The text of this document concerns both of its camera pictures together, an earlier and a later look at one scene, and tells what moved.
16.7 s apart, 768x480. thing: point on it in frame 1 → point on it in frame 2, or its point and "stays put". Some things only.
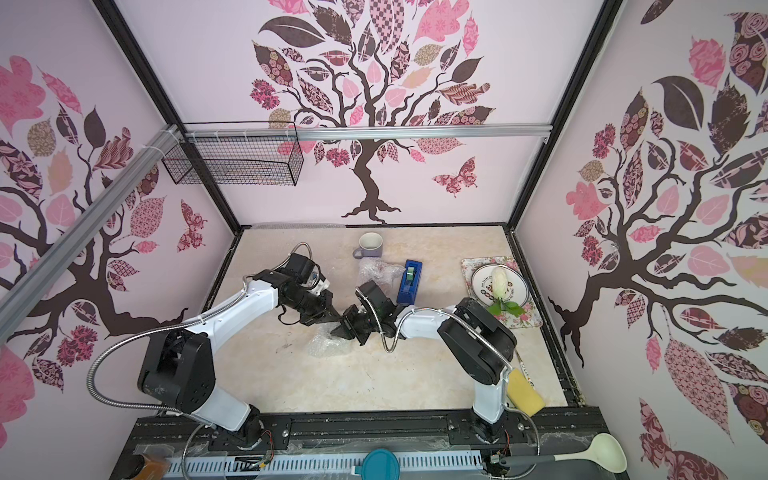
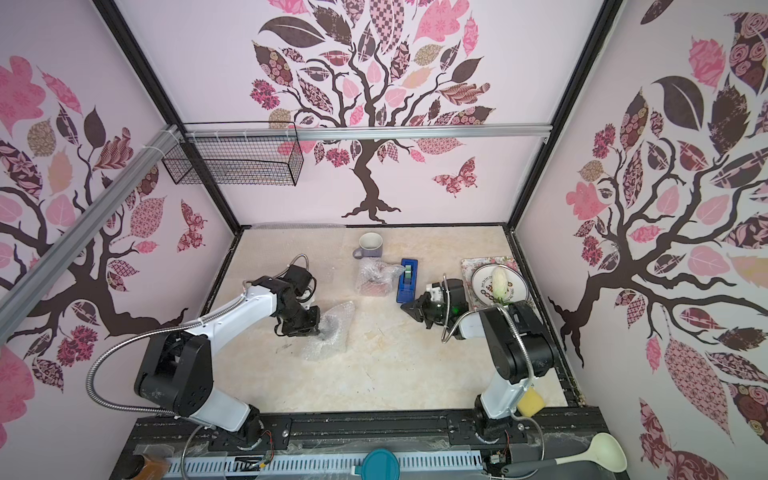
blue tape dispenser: [410, 282] stays put
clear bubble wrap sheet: [323, 343] stays put
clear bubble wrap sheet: [387, 276] stays put
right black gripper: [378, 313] → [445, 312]
